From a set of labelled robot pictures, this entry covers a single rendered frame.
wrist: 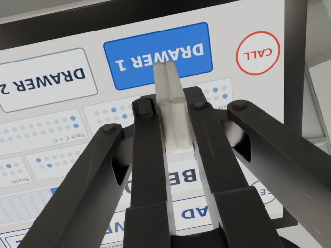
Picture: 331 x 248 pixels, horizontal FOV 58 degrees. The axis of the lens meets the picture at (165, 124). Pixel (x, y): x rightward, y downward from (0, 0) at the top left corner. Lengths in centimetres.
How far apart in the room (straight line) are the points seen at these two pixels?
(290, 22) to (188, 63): 10
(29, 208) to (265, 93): 29
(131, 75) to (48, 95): 8
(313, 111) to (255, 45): 209
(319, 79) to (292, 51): 364
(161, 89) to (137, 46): 11
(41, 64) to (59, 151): 9
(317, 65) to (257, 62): 368
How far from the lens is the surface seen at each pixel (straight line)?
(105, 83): 29
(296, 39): 30
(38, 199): 38
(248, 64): 29
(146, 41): 27
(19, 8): 44
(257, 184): 37
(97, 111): 30
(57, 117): 31
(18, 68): 30
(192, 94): 17
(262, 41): 29
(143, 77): 28
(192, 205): 37
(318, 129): 236
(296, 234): 189
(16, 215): 40
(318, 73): 395
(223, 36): 28
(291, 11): 30
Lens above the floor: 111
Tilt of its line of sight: 11 degrees down
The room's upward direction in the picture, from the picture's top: 169 degrees clockwise
